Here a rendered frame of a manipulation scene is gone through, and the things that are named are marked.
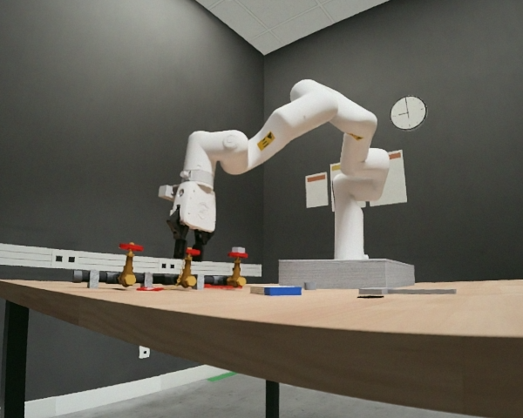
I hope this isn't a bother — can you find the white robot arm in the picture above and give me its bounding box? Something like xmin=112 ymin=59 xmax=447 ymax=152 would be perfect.
xmin=180 ymin=80 xmax=390 ymax=260

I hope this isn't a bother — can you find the black pipe with grey tee fittings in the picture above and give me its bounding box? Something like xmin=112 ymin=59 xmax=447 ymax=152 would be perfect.
xmin=72 ymin=243 xmax=248 ymax=290

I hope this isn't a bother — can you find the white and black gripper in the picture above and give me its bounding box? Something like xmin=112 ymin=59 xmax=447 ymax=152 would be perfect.
xmin=166 ymin=181 xmax=215 ymax=262

